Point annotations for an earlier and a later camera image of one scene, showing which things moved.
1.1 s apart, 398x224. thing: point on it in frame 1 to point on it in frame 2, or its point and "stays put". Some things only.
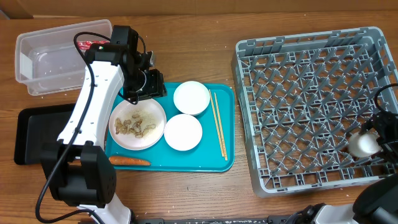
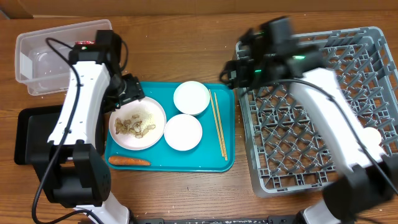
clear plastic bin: [48, 60] stays put
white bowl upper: [191, 98] stays put
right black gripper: [377, 123] to [242, 70]
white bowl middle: [183, 132] stays put
